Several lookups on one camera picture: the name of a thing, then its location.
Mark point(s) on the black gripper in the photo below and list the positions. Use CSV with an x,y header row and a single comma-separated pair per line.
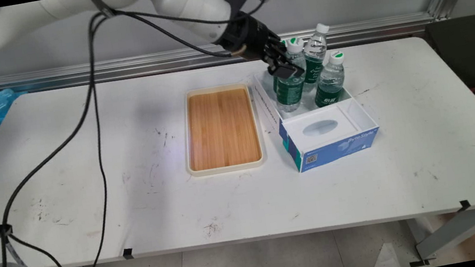
x,y
247,38

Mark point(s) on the green label water bottle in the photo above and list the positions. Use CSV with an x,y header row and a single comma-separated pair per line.
x,y
296,46
331,84
292,94
315,53

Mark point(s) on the blue and white cardboard box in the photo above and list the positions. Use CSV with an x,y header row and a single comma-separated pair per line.
x,y
326,132

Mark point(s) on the bamboo tray with cream rim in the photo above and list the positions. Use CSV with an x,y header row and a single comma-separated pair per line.
x,y
221,129

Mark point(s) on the dark grey chair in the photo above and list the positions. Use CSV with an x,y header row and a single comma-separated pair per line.
x,y
469,47

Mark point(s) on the black tape marker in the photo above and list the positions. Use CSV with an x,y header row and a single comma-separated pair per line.
x,y
128,253

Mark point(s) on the horizontal aluminium rail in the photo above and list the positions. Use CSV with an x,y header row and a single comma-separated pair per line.
x,y
161,62

